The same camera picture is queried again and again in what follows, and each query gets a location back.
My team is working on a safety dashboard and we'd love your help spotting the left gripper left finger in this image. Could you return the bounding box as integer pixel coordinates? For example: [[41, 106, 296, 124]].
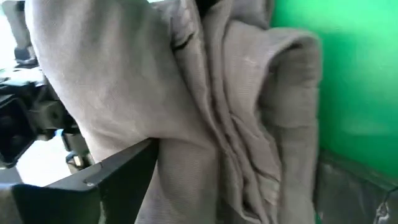
[[11, 138, 160, 224]]

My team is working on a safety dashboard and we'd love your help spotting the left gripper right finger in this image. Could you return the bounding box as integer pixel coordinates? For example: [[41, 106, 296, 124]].
[[313, 148, 398, 224]]

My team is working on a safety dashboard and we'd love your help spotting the dark grey garment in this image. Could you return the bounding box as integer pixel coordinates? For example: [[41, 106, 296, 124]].
[[24, 0, 323, 224]]

